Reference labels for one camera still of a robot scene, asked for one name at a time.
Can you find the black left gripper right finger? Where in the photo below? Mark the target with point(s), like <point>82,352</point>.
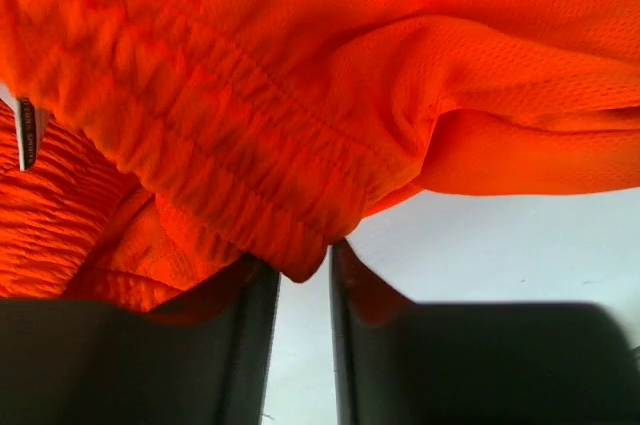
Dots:
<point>398,361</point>

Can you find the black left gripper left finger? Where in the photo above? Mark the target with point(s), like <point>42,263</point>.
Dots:
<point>200,358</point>

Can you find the orange mesh shorts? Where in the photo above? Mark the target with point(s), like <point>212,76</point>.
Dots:
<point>184,134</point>

